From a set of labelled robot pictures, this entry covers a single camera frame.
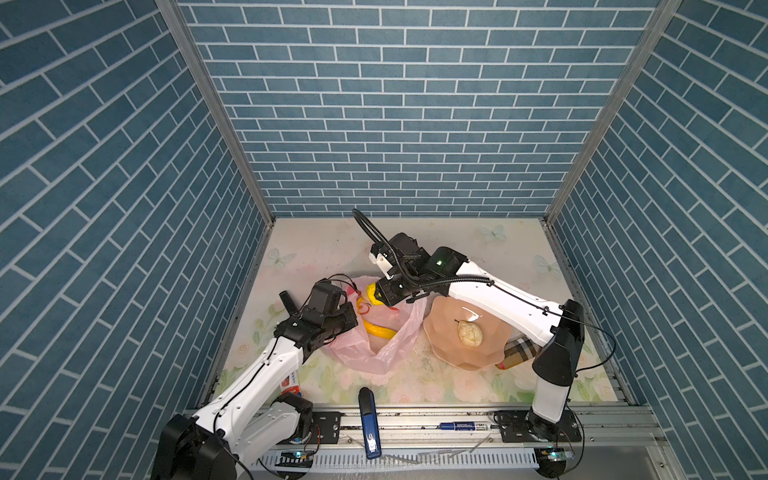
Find pink plastic bag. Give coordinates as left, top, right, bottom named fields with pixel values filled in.
left=323, top=276, right=427, bottom=375

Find pink scalloped bowl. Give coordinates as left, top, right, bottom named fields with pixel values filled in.
left=423, top=297, right=520, bottom=371

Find beige fake garlic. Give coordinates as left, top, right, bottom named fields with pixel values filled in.
left=457, top=320, right=484, bottom=348

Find yellow fake lemon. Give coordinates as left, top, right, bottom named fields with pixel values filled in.
left=366, top=283, right=385, bottom=306

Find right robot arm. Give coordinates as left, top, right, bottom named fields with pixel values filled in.
left=369, top=233, right=585, bottom=441

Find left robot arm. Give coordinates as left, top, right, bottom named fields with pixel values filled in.
left=151, top=279, right=357, bottom=479

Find yellow fake banana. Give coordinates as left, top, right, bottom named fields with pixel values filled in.
left=356, top=298, right=397, bottom=340

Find red white blue tube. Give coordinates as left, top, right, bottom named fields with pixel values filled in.
left=281, top=371, right=302, bottom=396

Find blue black handheld device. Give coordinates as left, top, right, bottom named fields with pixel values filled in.
left=358, top=387, right=382, bottom=460

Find plaid cylindrical can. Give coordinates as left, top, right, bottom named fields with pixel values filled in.
left=496, top=337, right=540, bottom=370

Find blue marker pen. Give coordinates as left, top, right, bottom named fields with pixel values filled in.
left=437, top=421, right=491, bottom=432

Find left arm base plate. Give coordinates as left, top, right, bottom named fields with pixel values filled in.
left=301, top=411, right=342, bottom=446

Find aluminium front rail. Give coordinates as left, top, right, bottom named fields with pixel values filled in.
left=271, top=404, right=665, bottom=450

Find white slotted cable duct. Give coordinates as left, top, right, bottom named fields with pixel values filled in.
left=261, top=448, right=539, bottom=473

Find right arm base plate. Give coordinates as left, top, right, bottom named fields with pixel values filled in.
left=491, top=409, right=583, bottom=444

